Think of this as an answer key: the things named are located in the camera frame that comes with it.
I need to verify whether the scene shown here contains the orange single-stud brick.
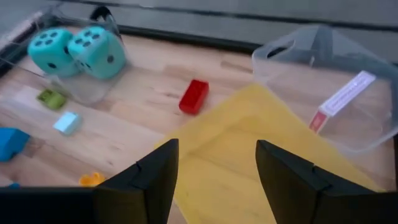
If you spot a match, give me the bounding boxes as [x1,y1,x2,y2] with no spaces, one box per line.
[78,172,106,187]

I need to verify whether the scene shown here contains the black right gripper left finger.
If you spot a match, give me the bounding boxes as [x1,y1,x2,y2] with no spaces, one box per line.
[93,139,180,224]

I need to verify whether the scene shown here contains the red toy brick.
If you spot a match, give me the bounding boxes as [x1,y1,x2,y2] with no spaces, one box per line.
[178,79,210,116]

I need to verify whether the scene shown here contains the clear rectangular plastic bin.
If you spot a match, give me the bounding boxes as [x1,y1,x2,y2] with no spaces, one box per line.
[0,9,131,105]

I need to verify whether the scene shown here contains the yellow translucent plastic bin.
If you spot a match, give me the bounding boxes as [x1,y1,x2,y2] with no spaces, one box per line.
[154,83,386,224]

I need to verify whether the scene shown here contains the clear plastic container with label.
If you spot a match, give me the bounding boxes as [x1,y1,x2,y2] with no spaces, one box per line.
[251,24,398,156]

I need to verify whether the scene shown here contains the mint small block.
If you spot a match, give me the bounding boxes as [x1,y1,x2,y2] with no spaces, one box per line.
[52,111,83,137]

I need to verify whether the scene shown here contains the large blue four-stud brick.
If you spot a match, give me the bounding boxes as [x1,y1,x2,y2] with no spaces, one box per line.
[0,126,31,162]

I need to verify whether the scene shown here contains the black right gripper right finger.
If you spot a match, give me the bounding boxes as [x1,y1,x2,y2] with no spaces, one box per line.
[255,139,398,224]

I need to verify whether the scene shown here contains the lime green toy brick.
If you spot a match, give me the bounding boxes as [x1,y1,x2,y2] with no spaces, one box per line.
[36,88,68,111]

